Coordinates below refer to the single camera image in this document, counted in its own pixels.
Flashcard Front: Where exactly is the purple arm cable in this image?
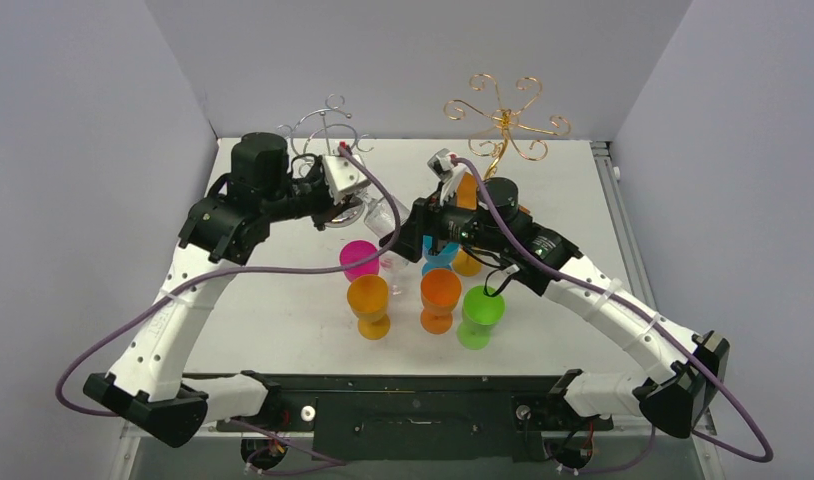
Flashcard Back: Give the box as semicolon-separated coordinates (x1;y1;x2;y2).
54;145;403;419
450;156;775;464

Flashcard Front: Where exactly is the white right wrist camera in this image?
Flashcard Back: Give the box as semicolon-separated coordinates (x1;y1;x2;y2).
427;148;468;205

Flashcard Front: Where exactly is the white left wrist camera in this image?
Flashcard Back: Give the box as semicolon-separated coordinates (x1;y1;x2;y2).
322;154;371;205

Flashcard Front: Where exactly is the orange plastic wine glass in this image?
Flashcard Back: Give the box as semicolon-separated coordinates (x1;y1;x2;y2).
420;268;462;335

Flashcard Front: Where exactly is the green plastic wine glass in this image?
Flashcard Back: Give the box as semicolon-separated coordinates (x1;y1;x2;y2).
456;286;506;350

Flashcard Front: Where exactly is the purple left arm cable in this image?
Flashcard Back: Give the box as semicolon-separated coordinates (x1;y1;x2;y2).
54;145;403;419

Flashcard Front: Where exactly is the yellow wine glass at back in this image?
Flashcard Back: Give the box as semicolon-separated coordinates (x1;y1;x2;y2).
452;173;482;277

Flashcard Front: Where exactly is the clear patterned wine glass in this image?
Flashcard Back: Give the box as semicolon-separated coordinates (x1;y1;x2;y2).
363;195;410;239

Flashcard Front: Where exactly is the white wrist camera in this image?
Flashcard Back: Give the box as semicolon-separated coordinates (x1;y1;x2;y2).
427;148;468;205
322;154;371;205

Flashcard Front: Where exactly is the yellow wine glass in front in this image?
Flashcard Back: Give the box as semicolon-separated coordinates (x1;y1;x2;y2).
346;274;391;340

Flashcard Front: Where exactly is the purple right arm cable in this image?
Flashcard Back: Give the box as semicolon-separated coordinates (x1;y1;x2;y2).
450;156;775;464

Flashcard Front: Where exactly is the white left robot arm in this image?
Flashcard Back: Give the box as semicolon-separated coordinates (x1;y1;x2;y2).
83;132;370;448

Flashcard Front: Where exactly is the blue plastic wine glass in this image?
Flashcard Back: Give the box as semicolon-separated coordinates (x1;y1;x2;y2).
421;236;460;275

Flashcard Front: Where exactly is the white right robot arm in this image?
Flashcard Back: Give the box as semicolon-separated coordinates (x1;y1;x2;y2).
383;177;730;438

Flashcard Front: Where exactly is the gold wire glass rack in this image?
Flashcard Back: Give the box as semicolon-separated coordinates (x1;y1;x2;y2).
443;73;572;210

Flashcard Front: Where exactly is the yellow wine glass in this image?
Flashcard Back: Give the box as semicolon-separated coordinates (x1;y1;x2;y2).
346;274;391;340
452;173;482;277

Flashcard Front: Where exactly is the pink plastic wine glass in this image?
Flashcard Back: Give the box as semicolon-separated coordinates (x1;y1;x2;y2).
339;240;380;282

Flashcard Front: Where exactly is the silver wire glass rack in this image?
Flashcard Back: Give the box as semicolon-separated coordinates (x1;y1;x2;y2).
275;93;376;229

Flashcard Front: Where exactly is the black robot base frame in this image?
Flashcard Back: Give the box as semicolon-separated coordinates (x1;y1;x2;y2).
218;374;614;473

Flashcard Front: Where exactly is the clear small wine glass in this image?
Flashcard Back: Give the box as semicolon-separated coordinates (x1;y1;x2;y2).
379;252;410;295

